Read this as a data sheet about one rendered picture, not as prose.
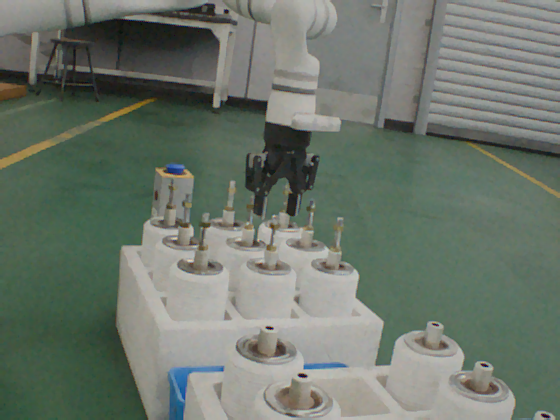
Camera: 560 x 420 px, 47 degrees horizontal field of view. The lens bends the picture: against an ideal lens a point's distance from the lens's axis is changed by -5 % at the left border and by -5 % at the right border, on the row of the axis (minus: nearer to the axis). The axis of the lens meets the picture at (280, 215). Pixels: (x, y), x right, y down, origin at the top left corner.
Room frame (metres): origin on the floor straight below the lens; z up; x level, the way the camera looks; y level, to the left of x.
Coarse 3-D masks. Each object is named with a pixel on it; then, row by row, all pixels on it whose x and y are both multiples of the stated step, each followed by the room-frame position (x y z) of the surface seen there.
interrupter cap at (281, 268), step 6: (258, 258) 1.08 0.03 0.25; (252, 264) 1.05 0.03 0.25; (258, 264) 1.06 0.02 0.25; (276, 264) 1.07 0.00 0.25; (282, 264) 1.07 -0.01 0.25; (288, 264) 1.07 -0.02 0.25; (252, 270) 1.03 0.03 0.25; (258, 270) 1.02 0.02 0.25; (264, 270) 1.03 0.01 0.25; (270, 270) 1.03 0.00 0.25; (276, 270) 1.04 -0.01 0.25; (282, 270) 1.04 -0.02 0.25; (288, 270) 1.04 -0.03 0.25
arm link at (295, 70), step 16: (288, 0) 1.01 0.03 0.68; (304, 0) 1.01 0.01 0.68; (272, 16) 1.03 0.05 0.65; (288, 16) 1.01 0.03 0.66; (304, 16) 1.00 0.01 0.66; (272, 32) 1.04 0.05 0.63; (288, 32) 1.01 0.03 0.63; (304, 32) 1.01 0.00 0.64; (288, 48) 1.02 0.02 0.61; (304, 48) 1.01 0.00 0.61; (288, 64) 1.02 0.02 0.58; (304, 64) 1.02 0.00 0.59; (272, 80) 1.05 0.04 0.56; (288, 80) 1.02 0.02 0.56; (304, 80) 1.02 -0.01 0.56
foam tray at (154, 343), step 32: (128, 256) 1.20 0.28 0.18; (128, 288) 1.16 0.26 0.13; (128, 320) 1.14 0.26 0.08; (160, 320) 0.94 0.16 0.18; (224, 320) 1.02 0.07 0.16; (256, 320) 0.99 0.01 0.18; (288, 320) 1.01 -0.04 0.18; (320, 320) 1.03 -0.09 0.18; (352, 320) 1.05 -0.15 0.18; (128, 352) 1.12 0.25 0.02; (160, 352) 0.91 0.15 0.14; (192, 352) 0.93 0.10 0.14; (224, 352) 0.95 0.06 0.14; (320, 352) 1.02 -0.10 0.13; (352, 352) 1.04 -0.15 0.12; (160, 384) 0.91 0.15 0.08; (160, 416) 0.91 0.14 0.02
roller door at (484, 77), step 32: (448, 0) 6.01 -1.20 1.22; (480, 0) 6.02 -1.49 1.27; (512, 0) 6.02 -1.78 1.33; (544, 0) 6.03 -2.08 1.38; (448, 32) 6.01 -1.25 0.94; (480, 32) 6.02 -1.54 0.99; (512, 32) 6.02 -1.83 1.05; (544, 32) 6.05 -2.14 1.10; (448, 64) 6.01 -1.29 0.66; (480, 64) 6.03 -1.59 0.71; (512, 64) 6.02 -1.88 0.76; (544, 64) 6.04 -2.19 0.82; (448, 96) 6.01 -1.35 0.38; (480, 96) 6.02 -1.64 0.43; (512, 96) 6.03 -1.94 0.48; (544, 96) 6.03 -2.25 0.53; (416, 128) 5.97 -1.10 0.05; (448, 128) 6.02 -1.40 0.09; (480, 128) 6.02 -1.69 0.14; (512, 128) 6.03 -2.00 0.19; (544, 128) 6.03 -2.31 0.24
